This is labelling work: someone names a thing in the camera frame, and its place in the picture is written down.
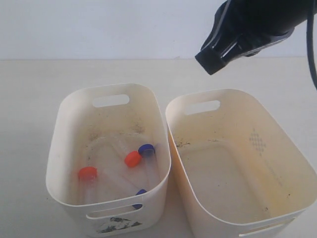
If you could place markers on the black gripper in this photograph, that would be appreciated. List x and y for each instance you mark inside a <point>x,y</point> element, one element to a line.
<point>242,28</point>

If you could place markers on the blue cap tube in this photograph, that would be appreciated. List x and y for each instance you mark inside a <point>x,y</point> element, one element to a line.
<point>120,186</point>
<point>148,154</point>

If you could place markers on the cream plastic bin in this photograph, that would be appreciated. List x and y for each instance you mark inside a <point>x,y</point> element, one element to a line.
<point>87,124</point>
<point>238,173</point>

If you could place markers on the orange cap tube labelled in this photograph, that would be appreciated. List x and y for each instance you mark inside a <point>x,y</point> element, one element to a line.
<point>128,154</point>

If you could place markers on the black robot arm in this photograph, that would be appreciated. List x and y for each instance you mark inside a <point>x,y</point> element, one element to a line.
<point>242,28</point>

